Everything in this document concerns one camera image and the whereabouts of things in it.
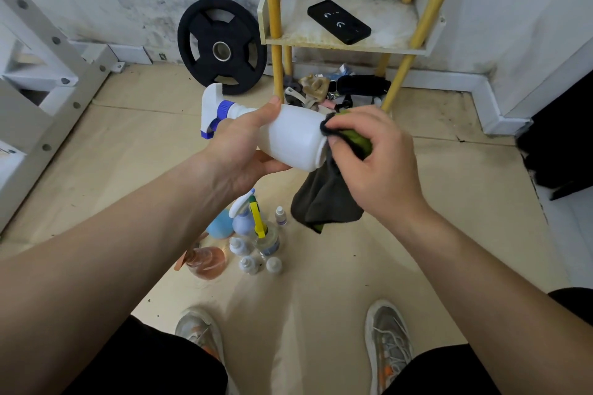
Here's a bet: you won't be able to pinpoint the person's left hand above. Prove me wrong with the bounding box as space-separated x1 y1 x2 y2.
201 96 293 199

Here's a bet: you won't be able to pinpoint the person's right hand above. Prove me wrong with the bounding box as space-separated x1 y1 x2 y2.
326 105 429 227

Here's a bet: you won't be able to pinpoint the round white bottle blue-tipped sprayer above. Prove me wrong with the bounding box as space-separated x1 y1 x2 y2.
200 83 330 173

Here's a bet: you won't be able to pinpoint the green microfibre cloth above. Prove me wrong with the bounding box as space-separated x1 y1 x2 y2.
290 110 374 235

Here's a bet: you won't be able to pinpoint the pale blue bottle white sprayer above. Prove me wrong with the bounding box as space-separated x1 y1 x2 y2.
228 188 256 237

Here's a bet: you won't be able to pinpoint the blue spray bottle pink trigger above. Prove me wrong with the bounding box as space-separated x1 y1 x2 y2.
206 207 235 240

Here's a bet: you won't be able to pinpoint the clear bottle yellow green sprayer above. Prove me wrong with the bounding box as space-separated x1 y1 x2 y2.
248 195 281 257

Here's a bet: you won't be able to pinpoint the orange spray bottle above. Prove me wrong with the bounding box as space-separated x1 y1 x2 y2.
174 232 228 281

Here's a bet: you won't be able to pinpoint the white shelf yellow poles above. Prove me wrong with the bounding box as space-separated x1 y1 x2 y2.
257 0 473 113

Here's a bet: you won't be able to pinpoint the black phone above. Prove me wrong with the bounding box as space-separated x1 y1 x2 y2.
307 0 373 46

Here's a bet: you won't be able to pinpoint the person's left forearm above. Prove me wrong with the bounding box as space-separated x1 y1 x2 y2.
0 151 232 395

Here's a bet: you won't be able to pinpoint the person's right forearm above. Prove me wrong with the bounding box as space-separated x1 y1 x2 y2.
384 207 593 395

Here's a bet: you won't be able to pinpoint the person's right grey shoe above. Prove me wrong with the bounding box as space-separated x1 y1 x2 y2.
364 299 414 395

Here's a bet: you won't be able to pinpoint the person's grey shoe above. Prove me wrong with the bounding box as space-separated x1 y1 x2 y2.
174 308 227 365
364 299 414 395

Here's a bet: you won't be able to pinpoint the person's left grey shoe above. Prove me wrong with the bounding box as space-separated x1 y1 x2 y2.
174 308 227 365

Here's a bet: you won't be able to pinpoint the white plastic scoop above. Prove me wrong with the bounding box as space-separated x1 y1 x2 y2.
284 86 321 109

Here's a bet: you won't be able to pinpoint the tan fuzzy glove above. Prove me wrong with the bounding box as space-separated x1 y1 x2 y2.
298 74 330 102

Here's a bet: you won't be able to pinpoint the black weight plate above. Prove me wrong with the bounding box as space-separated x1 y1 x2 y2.
177 0 269 96

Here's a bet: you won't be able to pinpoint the black shorts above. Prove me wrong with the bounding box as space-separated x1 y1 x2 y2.
62 287 593 395

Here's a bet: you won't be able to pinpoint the white metal rack frame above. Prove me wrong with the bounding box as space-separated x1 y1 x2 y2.
0 0 126 233

